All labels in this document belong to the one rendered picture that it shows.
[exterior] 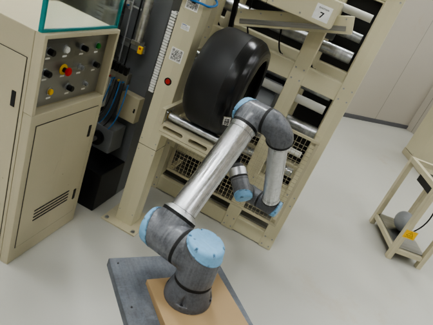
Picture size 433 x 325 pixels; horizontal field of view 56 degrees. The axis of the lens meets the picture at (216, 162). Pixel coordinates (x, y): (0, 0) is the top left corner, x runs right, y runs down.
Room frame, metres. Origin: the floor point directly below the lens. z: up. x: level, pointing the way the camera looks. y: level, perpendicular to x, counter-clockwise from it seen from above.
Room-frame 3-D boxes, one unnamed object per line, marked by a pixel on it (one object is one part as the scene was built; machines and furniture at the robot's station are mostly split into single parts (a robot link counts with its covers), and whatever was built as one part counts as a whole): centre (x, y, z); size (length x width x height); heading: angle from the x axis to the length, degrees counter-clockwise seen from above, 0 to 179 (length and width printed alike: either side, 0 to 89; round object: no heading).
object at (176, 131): (2.15, 0.20, 0.84); 0.36 x 0.09 x 0.06; 79
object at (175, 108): (2.32, 0.34, 0.90); 0.40 x 0.03 x 0.10; 169
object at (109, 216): (2.31, 0.42, 0.01); 0.27 x 0.27 x 0.02; 79
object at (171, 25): (2.30, 0.51, 1.19); 0.05 x 0.04 x 0.48; 169
